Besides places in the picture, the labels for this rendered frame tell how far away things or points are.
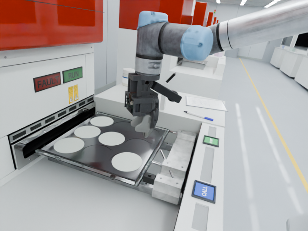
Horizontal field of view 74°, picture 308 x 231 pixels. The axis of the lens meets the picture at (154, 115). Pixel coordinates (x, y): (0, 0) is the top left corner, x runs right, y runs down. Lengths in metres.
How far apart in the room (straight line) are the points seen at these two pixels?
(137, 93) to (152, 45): 0.13
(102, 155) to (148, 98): 0.27
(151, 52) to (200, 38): 0.13
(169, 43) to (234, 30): 0.17
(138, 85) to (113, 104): 0.45
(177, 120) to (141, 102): 0.37
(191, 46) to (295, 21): 0.22
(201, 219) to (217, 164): 0.21
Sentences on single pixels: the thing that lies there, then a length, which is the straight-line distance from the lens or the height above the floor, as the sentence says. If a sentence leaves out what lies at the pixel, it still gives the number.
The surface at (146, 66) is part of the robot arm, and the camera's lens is 0.54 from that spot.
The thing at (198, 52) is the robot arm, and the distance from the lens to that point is 0.47.
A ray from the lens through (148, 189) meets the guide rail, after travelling 0.69.
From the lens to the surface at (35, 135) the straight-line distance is 0.80.
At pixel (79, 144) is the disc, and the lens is 0.78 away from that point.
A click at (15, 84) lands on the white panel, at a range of 0.72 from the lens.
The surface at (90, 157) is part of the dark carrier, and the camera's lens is 0.71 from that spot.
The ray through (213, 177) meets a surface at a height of 0.96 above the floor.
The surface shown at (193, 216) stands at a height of 0.96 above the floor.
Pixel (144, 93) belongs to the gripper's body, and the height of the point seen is 1.14.
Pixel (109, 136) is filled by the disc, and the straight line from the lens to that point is 0.82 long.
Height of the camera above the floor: 1.32
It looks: 24 degrees down
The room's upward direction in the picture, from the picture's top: 7 degrees clockwise
